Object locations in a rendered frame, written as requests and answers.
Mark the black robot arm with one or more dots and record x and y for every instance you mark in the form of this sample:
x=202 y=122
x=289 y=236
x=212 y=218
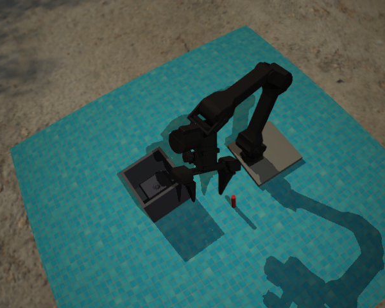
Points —
x=219 y=107

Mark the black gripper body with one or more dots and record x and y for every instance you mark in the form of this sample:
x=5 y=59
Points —
x=206 y=161

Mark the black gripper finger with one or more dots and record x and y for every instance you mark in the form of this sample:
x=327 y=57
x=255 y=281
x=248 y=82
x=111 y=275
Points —
x=224 y=179
x=191 y=188

